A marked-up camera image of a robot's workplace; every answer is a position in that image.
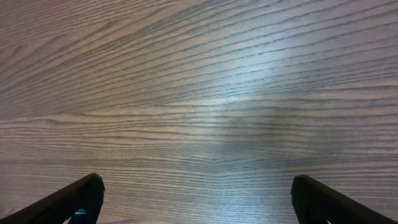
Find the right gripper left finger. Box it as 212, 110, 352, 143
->
1, 173, 105, 224

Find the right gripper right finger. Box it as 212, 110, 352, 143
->
290, 175, 397, 224

